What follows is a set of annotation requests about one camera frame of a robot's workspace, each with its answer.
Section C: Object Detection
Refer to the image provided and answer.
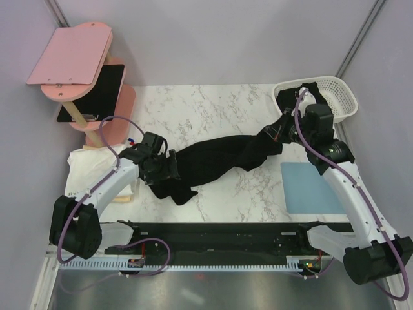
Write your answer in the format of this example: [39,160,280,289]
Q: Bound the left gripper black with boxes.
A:
[144,149,180,185]

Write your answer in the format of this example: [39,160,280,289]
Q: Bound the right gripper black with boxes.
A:
[265,108,314,148]

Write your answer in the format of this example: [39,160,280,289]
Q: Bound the black t shirt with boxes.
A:
[276,82,327,113]
[150,129,283,205]

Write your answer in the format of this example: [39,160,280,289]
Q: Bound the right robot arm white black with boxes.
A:
[263,104,412,285]

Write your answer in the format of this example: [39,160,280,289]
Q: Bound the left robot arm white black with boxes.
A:
[49,132,179,263]

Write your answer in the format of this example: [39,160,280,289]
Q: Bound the black t shirt in basket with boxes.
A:
[276,82,327,113]

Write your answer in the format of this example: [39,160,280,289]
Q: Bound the white plastic basket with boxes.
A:
[271,76,359,123]

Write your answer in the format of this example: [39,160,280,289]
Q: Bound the light blue folding board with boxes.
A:
[281,162,345,215]

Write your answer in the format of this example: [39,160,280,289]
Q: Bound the white folded t shirt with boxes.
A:
[65,145,116,196]

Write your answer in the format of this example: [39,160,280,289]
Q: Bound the black clipboard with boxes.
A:
[74,64,125,122]

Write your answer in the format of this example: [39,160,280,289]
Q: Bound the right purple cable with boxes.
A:
[295,88,408,302]

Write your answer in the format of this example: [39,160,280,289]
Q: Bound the purple cable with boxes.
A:
[295,88,408,302]
[57,114,172,278]

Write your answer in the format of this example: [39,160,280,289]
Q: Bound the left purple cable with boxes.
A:
[57,114,172,278]

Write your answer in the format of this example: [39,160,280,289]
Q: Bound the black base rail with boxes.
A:
[121,221,353,256]

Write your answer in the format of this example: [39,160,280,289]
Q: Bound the light blue cable duct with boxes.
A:
[60,257,307,273]

